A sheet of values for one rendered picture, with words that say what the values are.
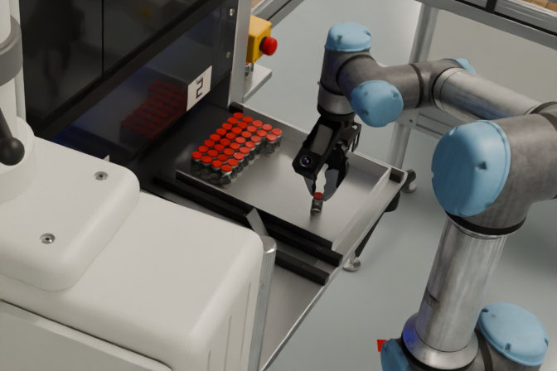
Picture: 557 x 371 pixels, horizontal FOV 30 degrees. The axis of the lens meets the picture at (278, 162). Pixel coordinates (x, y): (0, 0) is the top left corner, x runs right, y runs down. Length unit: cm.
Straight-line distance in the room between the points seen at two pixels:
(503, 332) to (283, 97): 225
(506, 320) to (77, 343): 94
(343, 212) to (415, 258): 125
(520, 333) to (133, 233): 87
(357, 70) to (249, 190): 43
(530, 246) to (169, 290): 257
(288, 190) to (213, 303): 115
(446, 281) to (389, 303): 161
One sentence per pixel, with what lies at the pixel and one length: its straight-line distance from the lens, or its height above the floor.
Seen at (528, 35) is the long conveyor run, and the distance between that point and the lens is 272.
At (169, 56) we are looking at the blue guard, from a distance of 188.
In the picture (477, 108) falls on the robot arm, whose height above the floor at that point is 131.
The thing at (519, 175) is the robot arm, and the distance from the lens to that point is 134.
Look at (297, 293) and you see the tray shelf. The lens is 184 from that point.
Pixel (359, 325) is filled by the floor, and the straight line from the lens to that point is 300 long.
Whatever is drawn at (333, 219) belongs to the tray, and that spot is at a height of 88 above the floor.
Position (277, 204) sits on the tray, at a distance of 200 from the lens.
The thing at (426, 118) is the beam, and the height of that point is 48.
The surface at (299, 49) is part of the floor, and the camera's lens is 406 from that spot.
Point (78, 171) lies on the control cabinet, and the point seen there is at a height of 158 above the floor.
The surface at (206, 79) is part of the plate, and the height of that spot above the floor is 103.
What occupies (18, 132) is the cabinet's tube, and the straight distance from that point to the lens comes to 94.
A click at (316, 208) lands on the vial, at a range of 196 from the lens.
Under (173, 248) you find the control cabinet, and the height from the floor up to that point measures 155.
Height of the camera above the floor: 221
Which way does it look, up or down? 39 degrees down
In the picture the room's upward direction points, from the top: 8 degrees clockwise
